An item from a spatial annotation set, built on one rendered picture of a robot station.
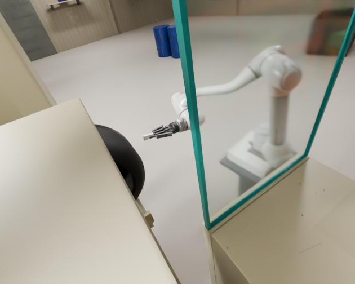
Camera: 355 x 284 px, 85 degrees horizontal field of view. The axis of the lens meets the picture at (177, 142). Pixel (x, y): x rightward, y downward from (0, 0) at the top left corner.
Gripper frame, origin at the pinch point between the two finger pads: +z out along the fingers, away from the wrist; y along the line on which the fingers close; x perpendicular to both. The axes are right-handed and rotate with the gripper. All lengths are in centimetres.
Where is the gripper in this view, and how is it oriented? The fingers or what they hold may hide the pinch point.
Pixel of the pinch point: (148, 136)
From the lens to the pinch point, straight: 119.7
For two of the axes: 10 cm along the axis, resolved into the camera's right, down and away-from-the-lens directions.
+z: -8.5, 3.3, -4.1
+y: 5.3, 4.8, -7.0
